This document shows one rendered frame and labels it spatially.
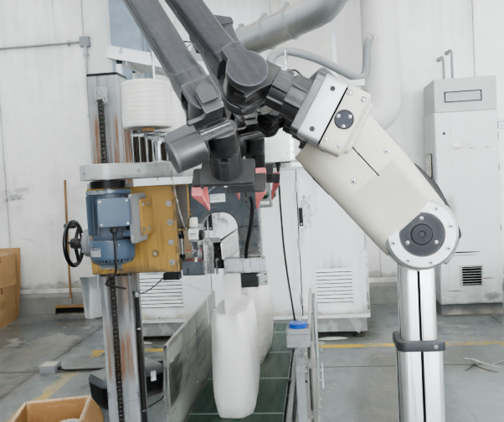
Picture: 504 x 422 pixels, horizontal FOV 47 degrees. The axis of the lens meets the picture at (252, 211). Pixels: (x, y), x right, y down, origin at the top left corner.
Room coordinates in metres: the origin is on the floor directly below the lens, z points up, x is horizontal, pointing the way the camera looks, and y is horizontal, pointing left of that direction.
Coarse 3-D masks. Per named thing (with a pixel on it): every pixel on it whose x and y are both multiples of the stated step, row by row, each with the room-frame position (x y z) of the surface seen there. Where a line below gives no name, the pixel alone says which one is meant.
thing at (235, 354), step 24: (240, 288) 2.69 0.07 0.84; (216, 312) 2.35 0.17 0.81; (240, 312) 2.30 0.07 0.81; (216, 336) 2.29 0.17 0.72; (240, 336) 2.27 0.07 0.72; (216, 360) 2.29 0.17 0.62; (240, 360) 2.27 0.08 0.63; (216, 384) 2.30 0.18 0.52; (240, 384) 2.27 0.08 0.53; (240, 408) 2.28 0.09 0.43
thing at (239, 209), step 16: (224, 192) 2.04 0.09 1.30; (192, 208) 2.05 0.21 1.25; (224, 208) 2.04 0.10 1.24; (240, 208) 2.03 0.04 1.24; (256, 208) 2.03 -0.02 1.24; (240, 224) 2.04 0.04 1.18; (256, 224) 2.03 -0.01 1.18; (240, 240) 2.04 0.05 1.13; (256, 240) 2.03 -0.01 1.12; (240, 256) 2.04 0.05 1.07; (256, 256) 2.03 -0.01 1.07
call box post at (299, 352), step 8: (296, 352) 1.91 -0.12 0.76; (296, 360) 1.91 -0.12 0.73; (296, 368) 1.91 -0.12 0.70; (304, 368) 1.91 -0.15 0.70; (296, 376) 1.91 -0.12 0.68; (304, 376) 1.90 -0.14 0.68; (296, 384) 1.91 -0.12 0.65; (304, 384) 1.90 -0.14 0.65; (296, 392) 1.91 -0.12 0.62; (304, 392) 1.90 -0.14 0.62; (304, 400) 1.90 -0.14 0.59; (304, 408) 1.90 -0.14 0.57; (304, 416) 1.90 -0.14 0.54
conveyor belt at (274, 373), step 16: (272, 352) 3.18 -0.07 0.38; (288, 352) 3.16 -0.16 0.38; (272, 368) 2.89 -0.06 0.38; (288, 368) 2.88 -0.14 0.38; (208, 384) 2.71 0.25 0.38; (272, 384) 2.66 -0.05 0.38; (288, 384) 2.89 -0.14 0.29; (208, 400) 2.51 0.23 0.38; (272, 400) 2.47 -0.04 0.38; (192, 416) 2.34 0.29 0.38; (208, 416) 2.33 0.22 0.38; (256, 416) 2.31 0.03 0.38; (272, 416) 2.30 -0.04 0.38
